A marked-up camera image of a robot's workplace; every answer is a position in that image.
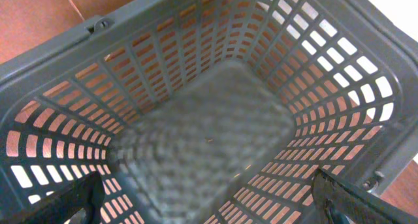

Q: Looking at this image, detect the dark grey plastic basket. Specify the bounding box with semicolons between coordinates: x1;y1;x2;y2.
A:
1;0;417;223

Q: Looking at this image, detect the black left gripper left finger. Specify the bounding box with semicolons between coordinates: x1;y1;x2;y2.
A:
1;172;105;224

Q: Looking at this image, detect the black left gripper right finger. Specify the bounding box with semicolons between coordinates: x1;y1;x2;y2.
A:
312;169;417;224

